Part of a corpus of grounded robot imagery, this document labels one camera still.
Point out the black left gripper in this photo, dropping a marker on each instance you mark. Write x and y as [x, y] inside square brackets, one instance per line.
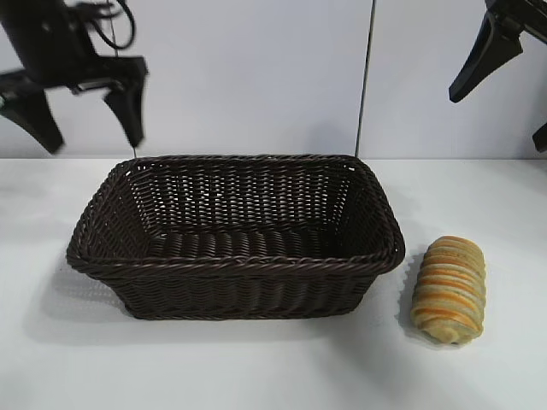
[55, 47]

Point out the long striped bread loaf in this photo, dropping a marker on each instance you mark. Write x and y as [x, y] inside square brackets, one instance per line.
[448, 290]

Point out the dark brown wicker basket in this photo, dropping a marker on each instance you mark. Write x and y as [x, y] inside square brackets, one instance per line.
[213, 290]

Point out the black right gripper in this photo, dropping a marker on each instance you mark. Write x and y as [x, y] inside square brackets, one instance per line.
[523, 17]

